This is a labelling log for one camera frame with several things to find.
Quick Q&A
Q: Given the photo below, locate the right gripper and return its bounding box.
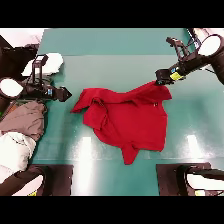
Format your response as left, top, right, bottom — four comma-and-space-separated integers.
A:
154, 67, 175, 87

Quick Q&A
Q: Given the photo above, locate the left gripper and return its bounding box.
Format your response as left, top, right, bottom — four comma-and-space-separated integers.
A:
46, 85, 73, 103

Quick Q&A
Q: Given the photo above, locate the red T-shirt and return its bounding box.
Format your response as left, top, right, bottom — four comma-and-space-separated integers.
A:
70, 80, 174, 166

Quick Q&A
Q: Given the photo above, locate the white garment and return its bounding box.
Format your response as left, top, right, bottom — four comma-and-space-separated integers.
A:
0, 131, 37, 185
21, 52, 65, 78

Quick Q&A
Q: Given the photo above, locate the black garment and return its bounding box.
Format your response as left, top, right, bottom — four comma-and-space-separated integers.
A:
0, 43, 40, 81

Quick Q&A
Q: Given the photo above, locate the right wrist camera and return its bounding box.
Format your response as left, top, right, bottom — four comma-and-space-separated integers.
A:
165, 36, 190, 64

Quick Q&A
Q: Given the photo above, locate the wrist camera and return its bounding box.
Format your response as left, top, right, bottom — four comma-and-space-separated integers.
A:
165, 36, 190, 64
29, 53, 50, 88

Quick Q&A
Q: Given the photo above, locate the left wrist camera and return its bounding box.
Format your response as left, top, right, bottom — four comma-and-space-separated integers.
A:
29, 53, 50, 88

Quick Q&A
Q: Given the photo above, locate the black cable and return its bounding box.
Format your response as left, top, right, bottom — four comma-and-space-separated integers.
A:
187, 28, 202, 48

